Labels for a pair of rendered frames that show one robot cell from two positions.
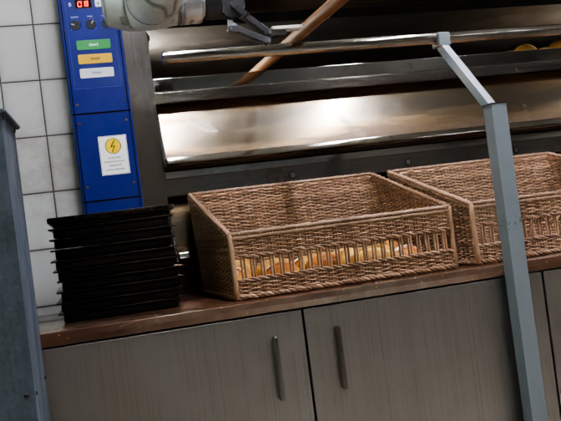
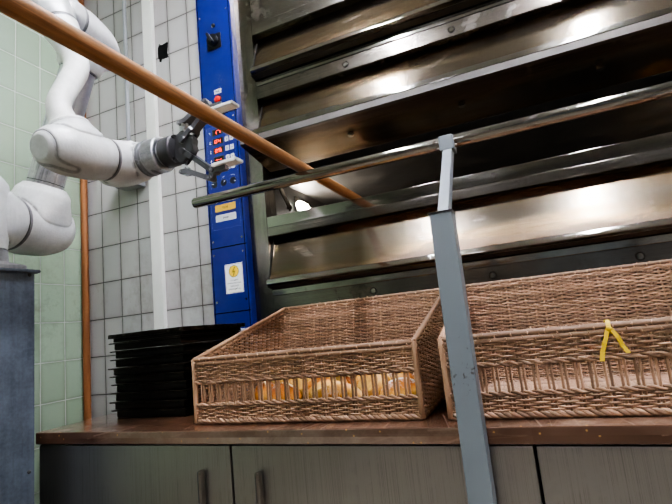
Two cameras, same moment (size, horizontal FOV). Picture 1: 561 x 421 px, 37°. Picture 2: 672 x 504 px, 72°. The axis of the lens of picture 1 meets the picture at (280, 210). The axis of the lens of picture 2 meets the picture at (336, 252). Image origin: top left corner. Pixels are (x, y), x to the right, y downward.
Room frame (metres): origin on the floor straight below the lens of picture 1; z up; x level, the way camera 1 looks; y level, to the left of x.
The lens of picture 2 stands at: (1.20, -0.87, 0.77)
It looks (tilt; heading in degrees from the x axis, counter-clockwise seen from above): 9 degrees up; 38
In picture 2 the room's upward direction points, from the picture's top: 6 degrees counter-clockwise
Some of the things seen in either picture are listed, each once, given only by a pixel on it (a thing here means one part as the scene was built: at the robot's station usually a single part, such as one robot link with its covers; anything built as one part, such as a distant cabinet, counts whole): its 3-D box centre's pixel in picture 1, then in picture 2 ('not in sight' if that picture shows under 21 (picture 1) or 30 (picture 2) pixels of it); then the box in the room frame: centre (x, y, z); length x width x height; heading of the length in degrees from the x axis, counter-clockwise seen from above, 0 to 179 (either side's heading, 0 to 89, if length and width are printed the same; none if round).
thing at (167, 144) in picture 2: (222, 1); (180, 149); (1.83, 0.07, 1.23); 0.09 x 0.07 x 0.08; 104
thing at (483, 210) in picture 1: (518, 200); (585, 327); (2.32, -0.65, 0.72); 0.56 x 0.49 x 0.28; 106
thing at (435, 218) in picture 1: (313, 227); (334, 348); (2.17, -0.08, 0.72); 0.56 x 0.49 x 0.28; 105
